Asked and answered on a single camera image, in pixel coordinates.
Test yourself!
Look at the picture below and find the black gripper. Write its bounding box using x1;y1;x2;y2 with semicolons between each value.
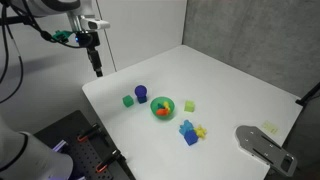
75;30;104;78

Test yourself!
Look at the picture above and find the orange toy animal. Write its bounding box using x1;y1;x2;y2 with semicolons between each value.
155;108;171;117

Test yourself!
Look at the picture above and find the green plastic bowl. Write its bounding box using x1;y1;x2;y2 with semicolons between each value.
149;96;176;121

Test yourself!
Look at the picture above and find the light blue toy animal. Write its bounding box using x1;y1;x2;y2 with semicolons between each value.
178;119;196;136

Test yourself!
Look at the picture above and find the small yellow toy figure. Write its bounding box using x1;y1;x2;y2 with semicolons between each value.
194;124;208;140

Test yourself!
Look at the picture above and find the green foam cube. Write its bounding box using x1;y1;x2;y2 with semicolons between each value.
122;95;135;108

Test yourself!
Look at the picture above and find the purple ball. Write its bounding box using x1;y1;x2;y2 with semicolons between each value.
134;84;148;98

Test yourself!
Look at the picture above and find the lime green cube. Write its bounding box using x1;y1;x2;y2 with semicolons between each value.
184;100;196;113

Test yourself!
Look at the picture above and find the dark blue cube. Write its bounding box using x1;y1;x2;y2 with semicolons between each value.
184;130;200;147

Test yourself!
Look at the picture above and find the grey metal mounting plate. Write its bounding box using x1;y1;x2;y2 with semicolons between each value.
235;124;298;178

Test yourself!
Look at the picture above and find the black stand bar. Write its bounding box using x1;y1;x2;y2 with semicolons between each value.
295;81;320;108

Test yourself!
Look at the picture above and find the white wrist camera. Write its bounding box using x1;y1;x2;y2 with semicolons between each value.
79;15;111;32

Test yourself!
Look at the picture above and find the green cable connector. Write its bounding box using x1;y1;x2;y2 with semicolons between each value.
52;29;74;44

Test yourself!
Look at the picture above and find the black clamp orange handle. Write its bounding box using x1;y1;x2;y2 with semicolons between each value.
95;149;127;174
76;123;105;144

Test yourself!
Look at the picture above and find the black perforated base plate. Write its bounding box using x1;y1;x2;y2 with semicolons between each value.
33;110;137;180

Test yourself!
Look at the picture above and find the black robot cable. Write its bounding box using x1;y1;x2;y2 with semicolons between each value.
0;3;84;104

